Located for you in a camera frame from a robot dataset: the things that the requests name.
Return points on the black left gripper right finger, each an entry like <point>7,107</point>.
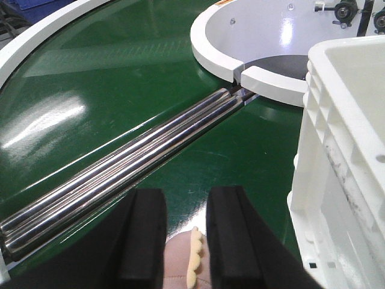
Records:
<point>244,253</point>

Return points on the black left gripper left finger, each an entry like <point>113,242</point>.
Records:
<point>125,250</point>

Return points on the pink plush toy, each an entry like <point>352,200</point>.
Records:
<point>186,261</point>

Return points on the white plastic tote box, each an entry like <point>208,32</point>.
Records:
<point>337,198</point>

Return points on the steel conveyor rollers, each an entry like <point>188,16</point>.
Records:
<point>35,224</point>

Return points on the white inner ring guard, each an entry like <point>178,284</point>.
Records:
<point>263,45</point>

